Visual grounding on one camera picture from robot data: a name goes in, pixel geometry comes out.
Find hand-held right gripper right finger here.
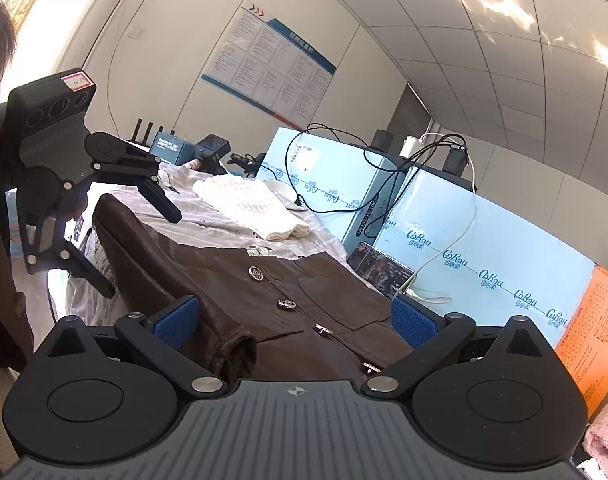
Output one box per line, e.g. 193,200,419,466
360,294,561,401

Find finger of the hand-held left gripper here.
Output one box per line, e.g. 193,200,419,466
86,152,183,224
22,180,116,299

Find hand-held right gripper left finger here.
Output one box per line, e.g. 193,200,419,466
34,294,230,402

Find brown leather jacket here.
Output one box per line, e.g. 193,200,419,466
91,192,421,386

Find light grey shirt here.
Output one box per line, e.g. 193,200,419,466
64,161,359,327

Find small teal box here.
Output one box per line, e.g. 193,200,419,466
150,131,195,165

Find black router with antennas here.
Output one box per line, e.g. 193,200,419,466
128,118,167,150

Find printed photo card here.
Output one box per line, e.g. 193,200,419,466
346,241,416,302

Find black electronic device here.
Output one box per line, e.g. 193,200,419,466
194,133,231,167

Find person's brown coat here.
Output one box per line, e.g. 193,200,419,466
0,180,35,372

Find folded cream knit sweater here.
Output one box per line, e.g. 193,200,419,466
191,174,311,242

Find light blue cardboard box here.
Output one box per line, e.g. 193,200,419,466
373,165,598,352
255,126,415,257

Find white bowl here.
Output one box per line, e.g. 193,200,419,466
262,178,301,207

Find black power adapter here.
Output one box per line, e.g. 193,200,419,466
442,143,468,177

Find orange printed sheet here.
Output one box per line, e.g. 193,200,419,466
554,265,608,418

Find dark door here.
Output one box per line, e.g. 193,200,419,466
386,82,433,152

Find pink knit cloth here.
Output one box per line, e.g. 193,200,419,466
583,391,608,477

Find white cable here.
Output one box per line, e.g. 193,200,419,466
401,132,481,306

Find black cable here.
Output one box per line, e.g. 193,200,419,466
284,122,469,242

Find wall poster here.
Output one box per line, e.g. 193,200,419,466
201,0,337,132

